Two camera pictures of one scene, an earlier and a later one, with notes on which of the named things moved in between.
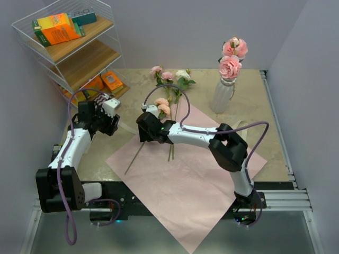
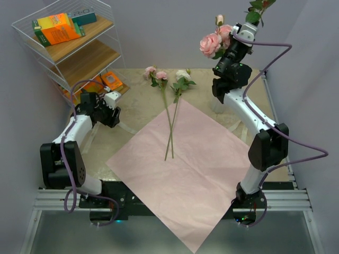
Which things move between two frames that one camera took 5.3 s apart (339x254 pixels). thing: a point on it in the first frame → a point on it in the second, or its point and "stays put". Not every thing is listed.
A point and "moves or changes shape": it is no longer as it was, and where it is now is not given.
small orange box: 113,81 stays put
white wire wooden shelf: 77,41 stays put
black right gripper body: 151,134 → 232,54
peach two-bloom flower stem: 164,110 → 255,12
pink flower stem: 163,79 → 159,79
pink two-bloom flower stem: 234,51 moves or changes shape
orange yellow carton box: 54,28 stays put
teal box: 83,16 stays put
